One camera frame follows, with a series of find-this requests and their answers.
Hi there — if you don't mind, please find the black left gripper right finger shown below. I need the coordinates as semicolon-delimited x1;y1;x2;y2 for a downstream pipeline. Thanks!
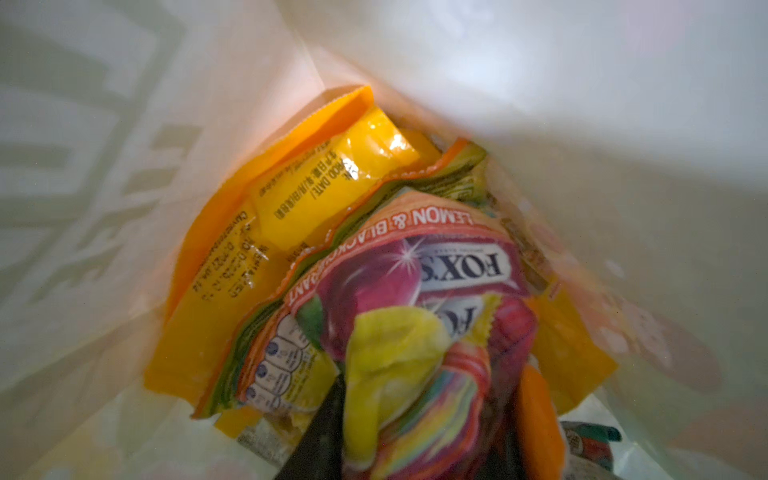
473;389;527;480

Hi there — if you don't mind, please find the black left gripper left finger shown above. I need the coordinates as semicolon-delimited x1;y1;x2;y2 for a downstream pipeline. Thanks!
275;375;346;480

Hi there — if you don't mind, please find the Fox's lemon blackcurrant candy bag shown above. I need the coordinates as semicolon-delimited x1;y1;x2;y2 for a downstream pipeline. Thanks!
234;189;536;479

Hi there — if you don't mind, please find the green chips bag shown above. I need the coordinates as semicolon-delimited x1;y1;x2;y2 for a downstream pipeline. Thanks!
191;139;488;420

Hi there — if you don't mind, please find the orange snack bag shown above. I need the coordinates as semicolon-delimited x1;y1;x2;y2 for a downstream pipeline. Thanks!
145;87;617;438

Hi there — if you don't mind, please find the white paper shopping bag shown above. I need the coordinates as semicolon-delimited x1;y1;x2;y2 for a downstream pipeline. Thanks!
1;1;767;479

